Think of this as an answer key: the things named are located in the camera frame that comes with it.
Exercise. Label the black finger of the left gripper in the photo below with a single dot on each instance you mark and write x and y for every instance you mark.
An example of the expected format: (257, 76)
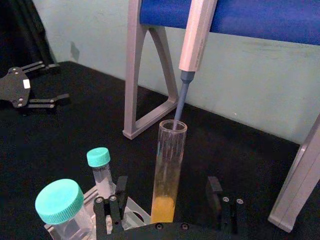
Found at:
(50, 68)
(42, 103)

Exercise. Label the clear plastic rack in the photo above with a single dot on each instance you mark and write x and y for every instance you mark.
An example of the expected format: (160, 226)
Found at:
(135, 212)

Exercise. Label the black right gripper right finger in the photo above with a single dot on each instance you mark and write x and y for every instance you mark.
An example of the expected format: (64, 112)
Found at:
(230, 212)

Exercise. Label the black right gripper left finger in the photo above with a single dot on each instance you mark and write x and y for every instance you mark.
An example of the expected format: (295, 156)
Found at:
(113, 212)

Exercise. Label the grey stand with blue bar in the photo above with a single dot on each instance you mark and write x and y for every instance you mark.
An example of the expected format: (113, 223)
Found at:
(250, 17)

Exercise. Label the pale grey pipette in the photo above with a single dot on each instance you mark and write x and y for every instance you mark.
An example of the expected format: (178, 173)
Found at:
(197, 37)

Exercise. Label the black table cloth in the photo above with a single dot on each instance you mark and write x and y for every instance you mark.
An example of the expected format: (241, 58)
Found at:
(75, 135)

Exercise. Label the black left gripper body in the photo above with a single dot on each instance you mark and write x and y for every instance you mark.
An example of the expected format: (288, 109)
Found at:
(13, 87)

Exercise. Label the glass tube with yellow liquid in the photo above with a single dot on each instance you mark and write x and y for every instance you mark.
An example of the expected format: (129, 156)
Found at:
(166, 180)

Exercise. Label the small tube with teal cap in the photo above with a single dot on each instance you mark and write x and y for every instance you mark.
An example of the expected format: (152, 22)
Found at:
(98, 157)

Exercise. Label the clear jar with teal lid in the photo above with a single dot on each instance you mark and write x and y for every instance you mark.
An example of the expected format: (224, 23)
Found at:
(58, 200)

